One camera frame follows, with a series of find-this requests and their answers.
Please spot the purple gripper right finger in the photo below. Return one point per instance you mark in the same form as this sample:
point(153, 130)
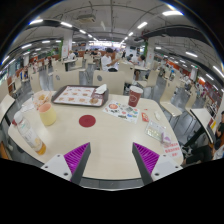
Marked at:
point(153, 166)

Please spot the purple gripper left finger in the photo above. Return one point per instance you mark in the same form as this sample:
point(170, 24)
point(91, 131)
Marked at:
point(70, 166)

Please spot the red text table sticker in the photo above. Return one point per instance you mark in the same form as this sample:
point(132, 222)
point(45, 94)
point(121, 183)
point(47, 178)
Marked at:
point(173, 150)

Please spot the clear plastic card packet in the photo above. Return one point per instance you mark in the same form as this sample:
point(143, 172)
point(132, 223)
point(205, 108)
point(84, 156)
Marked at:
point(154, 130)

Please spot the clear plastic drink bottle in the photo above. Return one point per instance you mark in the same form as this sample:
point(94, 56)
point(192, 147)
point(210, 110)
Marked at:
point(28, 134)

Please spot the red round coaster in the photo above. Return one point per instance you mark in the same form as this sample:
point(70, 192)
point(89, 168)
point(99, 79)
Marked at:
point(87, 120)

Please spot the small red sauce packet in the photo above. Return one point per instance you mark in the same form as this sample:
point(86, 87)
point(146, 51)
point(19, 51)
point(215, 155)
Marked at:
point(145, 117)

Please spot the yellow plastic cup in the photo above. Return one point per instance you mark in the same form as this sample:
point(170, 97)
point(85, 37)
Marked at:
point(47, 114)

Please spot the beige chair at right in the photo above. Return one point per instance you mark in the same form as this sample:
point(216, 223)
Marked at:
point(165, 100)

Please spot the colourful printed leaflet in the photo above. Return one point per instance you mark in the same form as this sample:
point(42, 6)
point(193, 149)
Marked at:
point(122, 111)

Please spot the brown food tray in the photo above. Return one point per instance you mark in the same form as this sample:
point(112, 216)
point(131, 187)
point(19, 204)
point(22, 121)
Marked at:
point(80, 95)

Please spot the neighbouring table at right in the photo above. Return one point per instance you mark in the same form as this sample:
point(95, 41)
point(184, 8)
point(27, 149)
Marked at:
point(203, 117)

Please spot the clear food wrapper bag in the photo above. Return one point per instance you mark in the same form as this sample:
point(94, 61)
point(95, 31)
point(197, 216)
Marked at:
point(40, 98)

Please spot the red paper cup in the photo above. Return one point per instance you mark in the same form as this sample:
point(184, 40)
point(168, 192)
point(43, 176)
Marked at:
point(134, 95)

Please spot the seated person at right edge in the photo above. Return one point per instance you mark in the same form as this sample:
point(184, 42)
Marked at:
point(206, 152)

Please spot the white crumpled napkin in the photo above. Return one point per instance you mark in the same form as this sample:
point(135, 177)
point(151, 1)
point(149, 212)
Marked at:
point(101, 89)

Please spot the beige chair behind table left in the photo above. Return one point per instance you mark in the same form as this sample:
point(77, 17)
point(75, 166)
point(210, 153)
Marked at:
point(61, 79)

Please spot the beige chair behind table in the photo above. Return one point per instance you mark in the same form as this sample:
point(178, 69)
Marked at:
point(61, 79)
point(114, 81)

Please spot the beige chair at left edge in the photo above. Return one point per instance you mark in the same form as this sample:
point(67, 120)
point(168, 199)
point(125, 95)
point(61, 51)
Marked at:
point(6, 101)

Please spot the beige chair behind table right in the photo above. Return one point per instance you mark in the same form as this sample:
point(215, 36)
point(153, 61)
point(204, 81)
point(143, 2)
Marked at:
point(114, 81)

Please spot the person in white shirt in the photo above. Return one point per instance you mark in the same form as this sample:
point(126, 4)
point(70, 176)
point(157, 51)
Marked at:
point(107, 62)

